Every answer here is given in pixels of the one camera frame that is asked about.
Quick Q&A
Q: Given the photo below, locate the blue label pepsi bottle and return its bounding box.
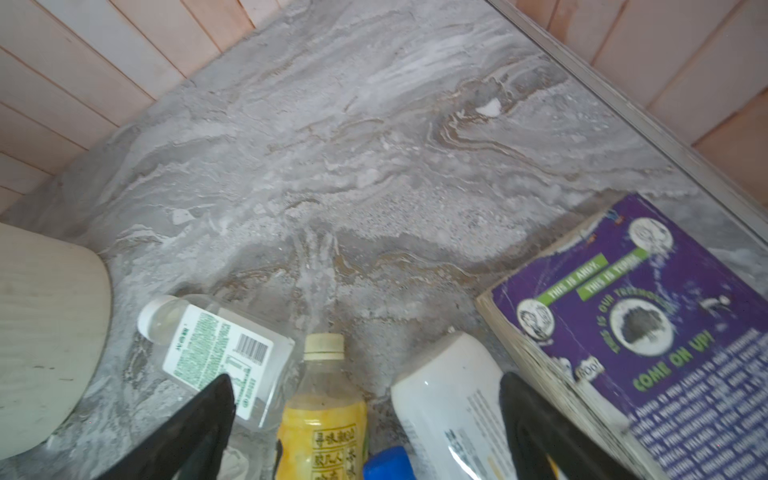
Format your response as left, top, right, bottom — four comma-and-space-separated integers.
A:
363, 446, 416, 480

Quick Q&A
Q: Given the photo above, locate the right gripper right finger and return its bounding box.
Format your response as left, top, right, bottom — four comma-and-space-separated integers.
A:
499, 372, 636, 479

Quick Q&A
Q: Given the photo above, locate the yellow label tea bottle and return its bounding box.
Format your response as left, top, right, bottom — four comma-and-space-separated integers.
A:
273, 333, 368, 480

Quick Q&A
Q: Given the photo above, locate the white label bottle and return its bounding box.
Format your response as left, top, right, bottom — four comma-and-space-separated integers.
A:
390, 332, 517, 479

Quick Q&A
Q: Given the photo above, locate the cream plastic waste bin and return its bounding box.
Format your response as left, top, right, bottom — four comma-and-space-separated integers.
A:
1, 225, 112, 458

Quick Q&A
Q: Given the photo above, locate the green label clear bottle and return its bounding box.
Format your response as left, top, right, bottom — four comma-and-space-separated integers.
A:
137, 294, 299, 432

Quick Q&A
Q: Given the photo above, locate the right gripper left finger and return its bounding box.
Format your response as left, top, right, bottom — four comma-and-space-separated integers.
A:
98, 374, 236, 480

